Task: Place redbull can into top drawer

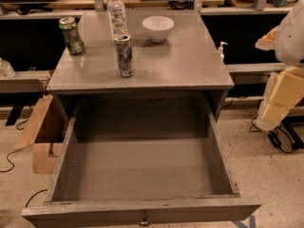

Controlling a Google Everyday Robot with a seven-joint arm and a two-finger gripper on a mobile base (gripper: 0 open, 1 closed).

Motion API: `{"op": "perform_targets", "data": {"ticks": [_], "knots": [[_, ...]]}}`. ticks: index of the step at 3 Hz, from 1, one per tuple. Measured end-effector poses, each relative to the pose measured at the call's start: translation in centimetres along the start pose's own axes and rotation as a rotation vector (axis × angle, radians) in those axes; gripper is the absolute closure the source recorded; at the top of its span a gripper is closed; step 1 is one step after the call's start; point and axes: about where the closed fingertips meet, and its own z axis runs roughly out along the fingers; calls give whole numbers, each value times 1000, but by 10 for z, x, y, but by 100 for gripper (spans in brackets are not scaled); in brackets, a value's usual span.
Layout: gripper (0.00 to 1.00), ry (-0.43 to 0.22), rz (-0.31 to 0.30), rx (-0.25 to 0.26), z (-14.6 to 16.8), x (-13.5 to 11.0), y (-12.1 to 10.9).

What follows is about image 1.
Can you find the green soda can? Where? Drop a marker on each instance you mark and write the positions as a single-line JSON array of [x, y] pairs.
[[73, 40]]

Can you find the grey wooden cabinet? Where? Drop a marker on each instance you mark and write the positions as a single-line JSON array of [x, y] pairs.
[[186, 60]]

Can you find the wooden block stand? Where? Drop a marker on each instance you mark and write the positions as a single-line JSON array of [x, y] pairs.
[[44, 132]]

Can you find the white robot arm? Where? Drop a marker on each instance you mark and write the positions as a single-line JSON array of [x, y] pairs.
[[289, 45]]

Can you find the redbull can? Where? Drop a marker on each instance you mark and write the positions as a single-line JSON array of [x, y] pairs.
[[124, 54]]

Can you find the brass drawer knob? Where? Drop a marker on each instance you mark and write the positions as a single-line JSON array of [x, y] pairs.
[[144, 222]]

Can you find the open grey top drawer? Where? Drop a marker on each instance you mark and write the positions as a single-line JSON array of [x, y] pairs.
[[123, 158]]

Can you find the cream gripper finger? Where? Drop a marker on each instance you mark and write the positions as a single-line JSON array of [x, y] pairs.
[[269, 116], [267, 42]]

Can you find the white pump dispenser bottle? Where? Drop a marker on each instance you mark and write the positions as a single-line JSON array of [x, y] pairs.
[[221, 50]]

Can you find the clear plastic water bottle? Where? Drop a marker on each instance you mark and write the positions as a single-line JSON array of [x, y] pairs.
[[116, 12]]

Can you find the white bowl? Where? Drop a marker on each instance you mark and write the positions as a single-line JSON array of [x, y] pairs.
[[158, 28]]

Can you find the clear plastic object left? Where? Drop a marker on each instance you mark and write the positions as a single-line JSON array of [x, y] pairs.
[[6, 70]]

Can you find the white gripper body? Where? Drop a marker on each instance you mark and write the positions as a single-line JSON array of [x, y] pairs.
[[291, 42]]

